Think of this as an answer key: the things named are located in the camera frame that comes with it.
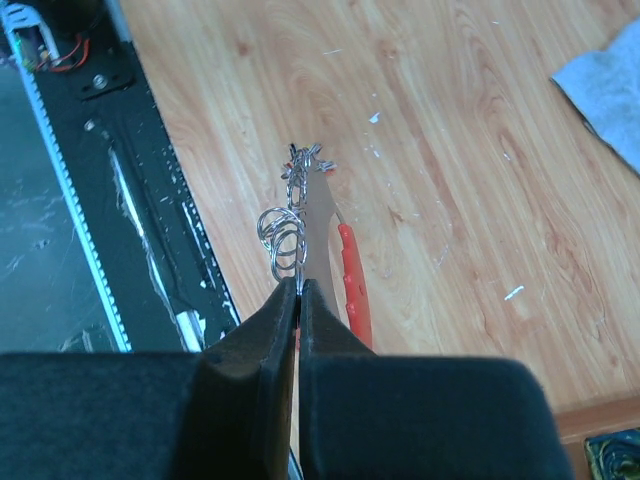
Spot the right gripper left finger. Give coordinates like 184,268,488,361
1,280,297,479

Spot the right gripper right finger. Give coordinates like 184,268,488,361
299,281,574,479

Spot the wooden compartment tray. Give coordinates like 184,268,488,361
555,396,639,479

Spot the grey cloth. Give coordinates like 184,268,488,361
551,20,639,172

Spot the black mounting rail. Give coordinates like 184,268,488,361
1,1,239,353

